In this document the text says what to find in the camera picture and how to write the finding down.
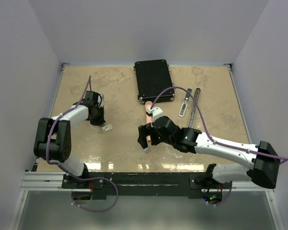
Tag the black base bar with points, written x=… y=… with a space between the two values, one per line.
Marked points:
x=188 y=184

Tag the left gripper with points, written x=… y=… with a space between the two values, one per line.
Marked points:
x=101 y=120

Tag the small white card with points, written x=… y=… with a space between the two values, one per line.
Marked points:
x=107 y=128

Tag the grey stapler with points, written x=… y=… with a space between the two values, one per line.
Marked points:
x=192 y=114

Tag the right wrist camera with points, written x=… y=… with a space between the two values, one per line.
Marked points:
x=154 y=113

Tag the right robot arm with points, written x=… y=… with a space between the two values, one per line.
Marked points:
x=256 y=163

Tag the black hard case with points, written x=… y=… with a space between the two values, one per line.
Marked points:
x=153 y=76

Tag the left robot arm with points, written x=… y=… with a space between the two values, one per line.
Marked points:
x=53 y=141

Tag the light blue stapler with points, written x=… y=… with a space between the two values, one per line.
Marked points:
x=185 y=102

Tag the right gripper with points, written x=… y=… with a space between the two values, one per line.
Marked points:
x=145 y=131

